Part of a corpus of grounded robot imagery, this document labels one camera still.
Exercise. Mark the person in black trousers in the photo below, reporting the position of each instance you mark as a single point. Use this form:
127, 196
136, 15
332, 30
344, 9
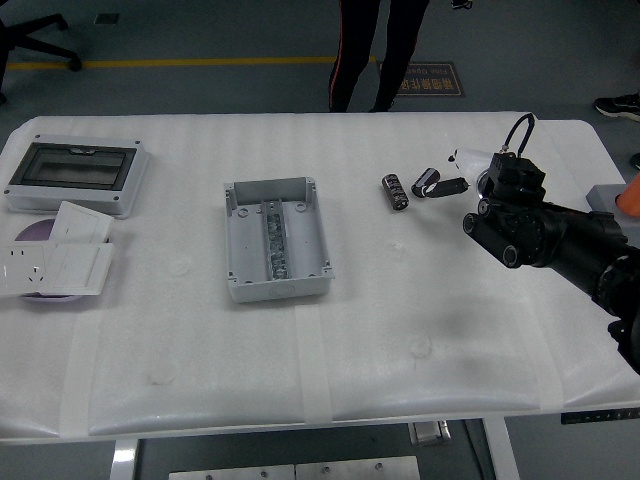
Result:
387, 45

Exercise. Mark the black office chair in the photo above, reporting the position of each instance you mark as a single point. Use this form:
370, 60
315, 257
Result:
30, 42

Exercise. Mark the grey base block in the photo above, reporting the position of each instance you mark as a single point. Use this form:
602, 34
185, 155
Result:
602, 197

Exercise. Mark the white table leg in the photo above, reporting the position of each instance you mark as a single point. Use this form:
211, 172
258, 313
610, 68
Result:
502, 450
125, 460

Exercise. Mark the white socket panel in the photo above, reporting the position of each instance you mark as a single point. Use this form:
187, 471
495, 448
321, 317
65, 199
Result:
22, 270

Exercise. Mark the grey metal plate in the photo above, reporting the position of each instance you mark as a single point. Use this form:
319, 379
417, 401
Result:
357, 469
230, 473

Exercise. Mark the brown floor sign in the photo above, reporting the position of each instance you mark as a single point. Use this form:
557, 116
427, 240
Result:
435, 80

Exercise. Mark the metal table bracket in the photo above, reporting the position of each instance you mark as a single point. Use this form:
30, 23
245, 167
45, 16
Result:
430, 432

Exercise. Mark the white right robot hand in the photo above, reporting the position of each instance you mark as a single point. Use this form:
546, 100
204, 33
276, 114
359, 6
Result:
470, 162

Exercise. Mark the white foam mat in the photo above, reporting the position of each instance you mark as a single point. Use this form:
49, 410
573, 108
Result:
300, 360

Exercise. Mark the white switch panel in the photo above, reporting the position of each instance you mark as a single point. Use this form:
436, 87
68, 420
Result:
82, 222
80, 267

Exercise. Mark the grey distribution box, dark window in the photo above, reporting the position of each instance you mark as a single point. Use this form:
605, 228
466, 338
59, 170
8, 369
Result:
75, 170

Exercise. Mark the open grey junction box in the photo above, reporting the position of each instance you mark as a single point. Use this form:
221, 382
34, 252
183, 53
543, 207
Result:
305, 245

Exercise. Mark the black table control panel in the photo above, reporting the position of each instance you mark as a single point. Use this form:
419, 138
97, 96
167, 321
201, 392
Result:
600, 416

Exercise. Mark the purple round disc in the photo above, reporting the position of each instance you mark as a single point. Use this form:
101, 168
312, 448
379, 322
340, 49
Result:
35, 231

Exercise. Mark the black shoe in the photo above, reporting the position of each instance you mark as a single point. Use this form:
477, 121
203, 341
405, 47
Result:
617, 107
636, 161

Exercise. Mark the grey floor vent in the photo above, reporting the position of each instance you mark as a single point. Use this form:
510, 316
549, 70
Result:
106, 18

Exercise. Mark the white tape strip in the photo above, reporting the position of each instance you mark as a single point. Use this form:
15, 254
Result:
314, 365
77, 380
550, 360

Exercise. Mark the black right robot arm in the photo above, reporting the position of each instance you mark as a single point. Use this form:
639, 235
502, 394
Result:
545, 230

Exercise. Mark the metal mounting rail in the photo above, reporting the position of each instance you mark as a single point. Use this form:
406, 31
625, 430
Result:
276, 240

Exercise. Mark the plain dark brown battery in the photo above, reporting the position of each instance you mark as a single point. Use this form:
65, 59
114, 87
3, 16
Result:
422, 179

